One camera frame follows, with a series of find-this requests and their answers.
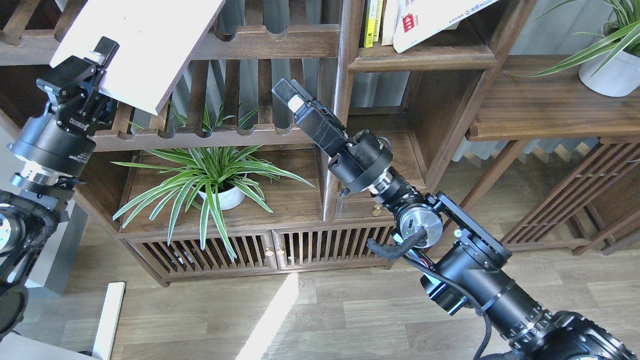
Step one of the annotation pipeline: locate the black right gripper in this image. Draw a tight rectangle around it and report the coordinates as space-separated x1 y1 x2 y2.
272 79 349 158

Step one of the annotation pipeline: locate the spider plant white pot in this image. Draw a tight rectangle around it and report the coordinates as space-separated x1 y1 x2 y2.
112 145 307 260
529 0 640 98

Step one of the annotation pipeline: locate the slatted cabinet door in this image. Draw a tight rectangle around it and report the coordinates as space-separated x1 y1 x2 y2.
272 223 393 271
126 231 279 284

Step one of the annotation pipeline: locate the white book red stamp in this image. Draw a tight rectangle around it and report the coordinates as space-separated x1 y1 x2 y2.
393 0 496 53

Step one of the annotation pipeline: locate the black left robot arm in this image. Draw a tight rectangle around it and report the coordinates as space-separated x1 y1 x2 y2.
0 37 120 337

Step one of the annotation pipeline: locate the dark wooden bookshelf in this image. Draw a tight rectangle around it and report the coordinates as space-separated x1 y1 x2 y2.
0 0 538 288

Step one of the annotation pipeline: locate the left slatted cabinet door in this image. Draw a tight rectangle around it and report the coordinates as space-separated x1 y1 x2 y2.
126 231 279 284

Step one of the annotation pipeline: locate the yellow upright book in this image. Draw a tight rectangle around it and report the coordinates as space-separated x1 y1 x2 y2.
360 0 378 48

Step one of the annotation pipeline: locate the small wooden drawer brass knob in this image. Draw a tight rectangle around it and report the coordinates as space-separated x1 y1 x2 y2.
334 194 422 220

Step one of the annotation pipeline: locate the white board on floor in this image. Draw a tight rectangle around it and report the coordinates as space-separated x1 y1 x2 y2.
91 281 126 360

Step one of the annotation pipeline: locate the dark wooden side table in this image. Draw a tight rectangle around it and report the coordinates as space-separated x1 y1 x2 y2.
446 55 639 255

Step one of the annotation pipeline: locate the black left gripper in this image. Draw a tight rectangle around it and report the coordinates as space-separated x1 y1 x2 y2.
36 36 120 136

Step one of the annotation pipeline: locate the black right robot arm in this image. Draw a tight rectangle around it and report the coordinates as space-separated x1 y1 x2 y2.
272 79 637 360

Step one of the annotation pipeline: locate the grey white cabinet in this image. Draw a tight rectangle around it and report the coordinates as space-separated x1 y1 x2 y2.
0 114 88 301

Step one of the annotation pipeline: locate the right spider plant white pot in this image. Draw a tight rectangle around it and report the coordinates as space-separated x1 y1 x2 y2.
529 0 640 98

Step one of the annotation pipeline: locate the cream thin upright book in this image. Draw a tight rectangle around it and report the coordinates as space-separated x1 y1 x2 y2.
373 0 384 43

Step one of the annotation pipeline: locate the red planet cover book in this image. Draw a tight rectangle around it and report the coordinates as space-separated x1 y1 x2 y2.
381 0 399 46

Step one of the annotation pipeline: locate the pale pink white book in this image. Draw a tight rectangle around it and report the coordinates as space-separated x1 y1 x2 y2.
49 0 224 115

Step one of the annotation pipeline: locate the right slatted cabinet door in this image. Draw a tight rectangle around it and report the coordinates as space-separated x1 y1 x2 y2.
272 223 393 271

